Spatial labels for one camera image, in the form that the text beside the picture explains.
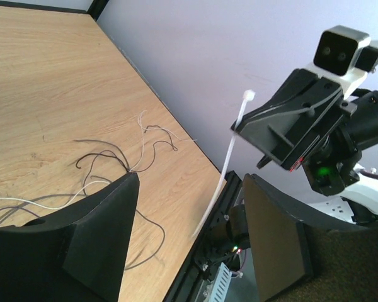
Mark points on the light blue slotted cable duct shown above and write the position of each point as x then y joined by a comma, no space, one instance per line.
217,290

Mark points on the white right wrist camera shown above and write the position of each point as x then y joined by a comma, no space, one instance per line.
345,56

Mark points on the black aluminium frame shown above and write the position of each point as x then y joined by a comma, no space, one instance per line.
197,56

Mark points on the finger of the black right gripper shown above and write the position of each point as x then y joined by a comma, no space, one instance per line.
285,100
285,138

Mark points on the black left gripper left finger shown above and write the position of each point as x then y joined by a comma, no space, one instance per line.
77,253

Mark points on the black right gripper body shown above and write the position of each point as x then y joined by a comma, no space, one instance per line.
331,169

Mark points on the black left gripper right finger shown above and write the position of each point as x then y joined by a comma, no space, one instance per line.
302,254

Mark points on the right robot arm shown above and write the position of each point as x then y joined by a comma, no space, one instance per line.
322,123

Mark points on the white zip tie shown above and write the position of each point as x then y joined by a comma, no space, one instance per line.
248,96

